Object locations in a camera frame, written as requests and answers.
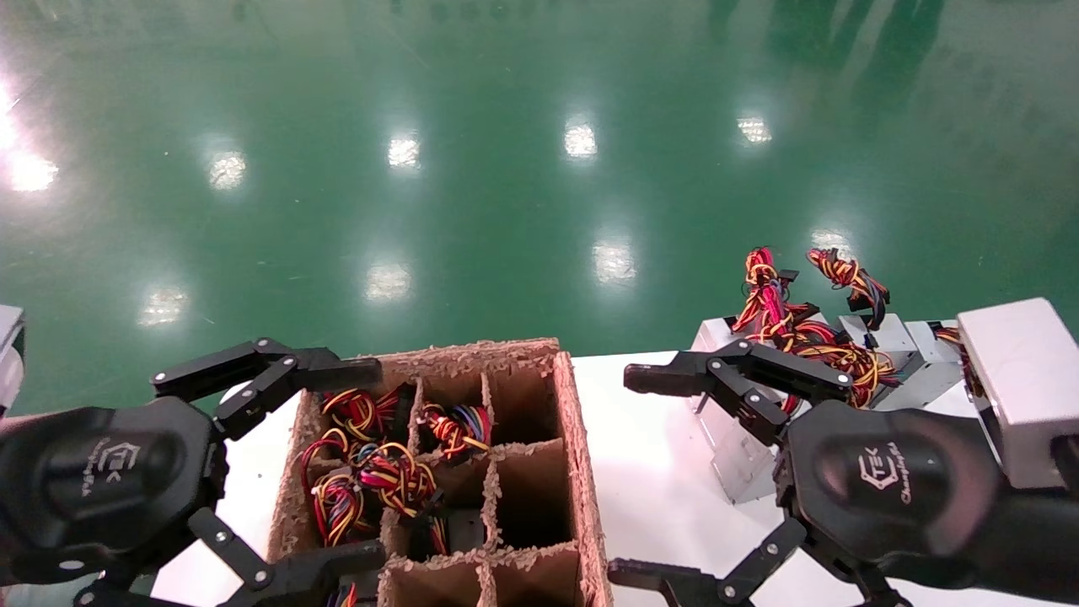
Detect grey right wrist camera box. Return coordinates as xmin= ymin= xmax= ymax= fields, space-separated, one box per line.
xmin=957 ymin=298 xmax=1079 ymax=492

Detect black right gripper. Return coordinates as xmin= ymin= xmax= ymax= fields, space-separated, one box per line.
xmin=607 ymin=339 xmax=1010 ymax=607

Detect power supply with multicolour wires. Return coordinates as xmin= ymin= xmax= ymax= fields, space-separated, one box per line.
xmin=354 ymin=440 xmax=488 ymax=559

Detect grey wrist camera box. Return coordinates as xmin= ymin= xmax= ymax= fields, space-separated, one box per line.
xmin=0 ymin=305 xmax=26 ymax=416
xmin=957 ymin=298 xmax=1079 ymax=492

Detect brown divided cardboard box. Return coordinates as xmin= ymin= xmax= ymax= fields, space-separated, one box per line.
xmin=268 ymin=337 xmax=615 ymax=607

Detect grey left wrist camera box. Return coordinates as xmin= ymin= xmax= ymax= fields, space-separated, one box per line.
xmin=0 ymin=305 xmax=26 ymax=416

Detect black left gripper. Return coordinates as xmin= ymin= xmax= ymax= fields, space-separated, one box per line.
xmin=0 ymin=337 xmax=387 ymax=607

